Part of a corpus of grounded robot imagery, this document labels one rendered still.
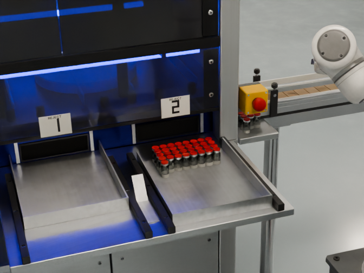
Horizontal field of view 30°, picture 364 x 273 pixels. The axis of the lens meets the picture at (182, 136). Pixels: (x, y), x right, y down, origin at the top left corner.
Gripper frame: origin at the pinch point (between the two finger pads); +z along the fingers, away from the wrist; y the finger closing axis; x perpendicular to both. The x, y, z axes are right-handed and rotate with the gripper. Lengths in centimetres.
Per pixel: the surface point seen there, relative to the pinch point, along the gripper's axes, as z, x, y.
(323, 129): 254, -9, -17
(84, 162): 17, -31, -68
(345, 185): 198, -37, 0
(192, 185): 12.9, -33.1, -34.9
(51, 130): 6, -23, -74
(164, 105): 21, -13, -47
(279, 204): 6.4, -34.4, -10.8
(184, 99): 23.5, -10.1, -42.7
